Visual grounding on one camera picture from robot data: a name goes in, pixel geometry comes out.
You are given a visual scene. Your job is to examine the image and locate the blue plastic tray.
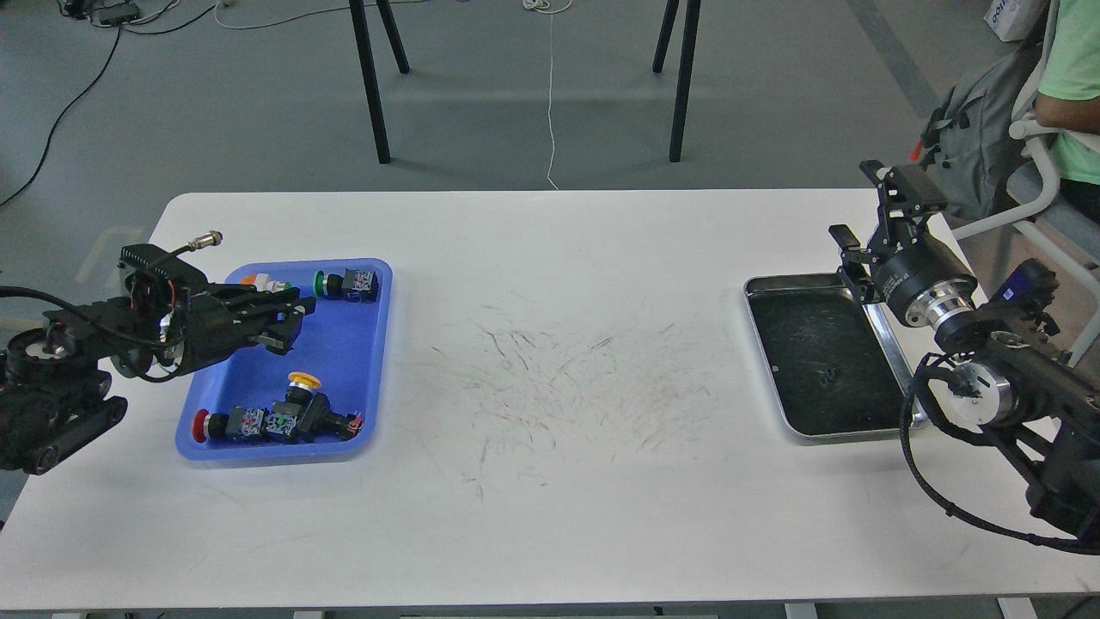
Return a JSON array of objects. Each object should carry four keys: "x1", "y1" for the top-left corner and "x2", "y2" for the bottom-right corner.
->
[{"x1": 175, "y1": 257, "x2": 393, "y2": 467}]

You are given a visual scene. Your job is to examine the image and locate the black left table leg pair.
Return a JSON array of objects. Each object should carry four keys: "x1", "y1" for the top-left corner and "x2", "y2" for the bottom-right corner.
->
[{"x1": 347, "y1": 1, "x2": 410, "y2": 165}]

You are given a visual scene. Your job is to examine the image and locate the white hanging cord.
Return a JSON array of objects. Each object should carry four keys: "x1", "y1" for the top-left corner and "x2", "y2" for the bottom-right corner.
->
[{"x1": 521, "y1": 0, "x2": 573, "y2": 192}]

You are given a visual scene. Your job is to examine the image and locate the white chair frame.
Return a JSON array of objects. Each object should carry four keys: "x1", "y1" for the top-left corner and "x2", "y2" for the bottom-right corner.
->
[{"x1": 950, "y1": 0, "x2": 1100, "y2": 362}]

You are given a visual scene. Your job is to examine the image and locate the black right table leg pair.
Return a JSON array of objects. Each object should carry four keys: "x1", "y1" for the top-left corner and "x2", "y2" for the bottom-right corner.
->
[{"x1": 651, "y1": 1, "x2": 703, "y2": 163}]

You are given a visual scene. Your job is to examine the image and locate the black floor cable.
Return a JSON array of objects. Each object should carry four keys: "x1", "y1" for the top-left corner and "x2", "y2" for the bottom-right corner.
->
[{"x1": 0, "y1": 0, "x2": 217, "y2": 209}]

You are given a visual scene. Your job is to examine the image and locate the person in green shirt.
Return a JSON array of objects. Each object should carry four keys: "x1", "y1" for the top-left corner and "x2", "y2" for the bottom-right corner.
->
[{"x1": 1035, "y1": 1, "x2": 1099, "y2": 222}]

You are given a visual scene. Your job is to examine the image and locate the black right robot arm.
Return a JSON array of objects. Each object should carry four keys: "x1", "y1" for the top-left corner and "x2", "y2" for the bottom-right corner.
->
[{"x1": 828, "y1": 161, "x2": 1099, "y2": 555}]

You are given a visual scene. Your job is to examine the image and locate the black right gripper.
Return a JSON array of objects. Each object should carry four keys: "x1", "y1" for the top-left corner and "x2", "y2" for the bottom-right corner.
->
[{"x1": 828, "y1": 161, "x2": 977, "y2": 329}]

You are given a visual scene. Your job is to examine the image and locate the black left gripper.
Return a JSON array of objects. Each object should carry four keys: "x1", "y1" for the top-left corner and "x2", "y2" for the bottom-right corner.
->
[{"x1": 173, "y1": 285, "x2": 317, "y2": 375}]

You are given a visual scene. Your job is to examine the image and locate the red push button switch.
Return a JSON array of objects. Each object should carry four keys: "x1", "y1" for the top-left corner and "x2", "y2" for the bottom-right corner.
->
[{"x1": 190, "y1": 407, "x2": 364, "y2": 445}]

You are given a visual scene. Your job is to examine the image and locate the orange white industrial switch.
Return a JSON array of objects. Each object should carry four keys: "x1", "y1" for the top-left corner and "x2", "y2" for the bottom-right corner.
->
[{"x1": 239, "y1": 272, "x2": 292, "y2": 292}]

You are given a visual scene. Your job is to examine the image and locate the black table leg pair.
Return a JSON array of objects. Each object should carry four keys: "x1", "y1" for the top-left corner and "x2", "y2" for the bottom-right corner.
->
[
  {"x1": 651, "y1": 1, "x2": 703, "y2": 163},
  {"x1": 347, "y1": 1, "x2": 410, "y2": 165}
]

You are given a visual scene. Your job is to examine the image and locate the grey backpack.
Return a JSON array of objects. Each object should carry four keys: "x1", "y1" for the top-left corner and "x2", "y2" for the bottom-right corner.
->
[{"x1": 910, "y1": 46, "x2": 1042, "y2": 222}]

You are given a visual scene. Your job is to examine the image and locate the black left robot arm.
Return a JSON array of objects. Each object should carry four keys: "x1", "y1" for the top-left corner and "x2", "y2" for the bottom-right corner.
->
[{"x1": 1, "y1": 230, "x2": 317, "y2": 475}]

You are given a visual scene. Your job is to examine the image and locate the green push button switch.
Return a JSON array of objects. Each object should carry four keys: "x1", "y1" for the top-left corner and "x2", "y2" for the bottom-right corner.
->
[{"x1": 311, "y1": 269, "x2": 381, "y2": 303}]

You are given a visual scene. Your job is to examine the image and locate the yellow push button switch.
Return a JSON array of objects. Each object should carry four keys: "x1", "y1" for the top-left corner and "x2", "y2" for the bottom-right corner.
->
[{"x1": 272, "y1": 371, "x2": 322, "y2": 422}]

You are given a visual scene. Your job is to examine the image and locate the silver metal tray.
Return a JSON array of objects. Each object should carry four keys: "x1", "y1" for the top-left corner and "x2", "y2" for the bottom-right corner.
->
[{"x1": 743, "y1": 272, "x2": 913, "y2": 444}]

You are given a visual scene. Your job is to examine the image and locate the white box on floor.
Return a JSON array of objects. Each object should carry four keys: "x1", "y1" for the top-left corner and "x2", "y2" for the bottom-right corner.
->
[{"x1": 983, "y1": 0, "x2": 1048, "y2": 43}]

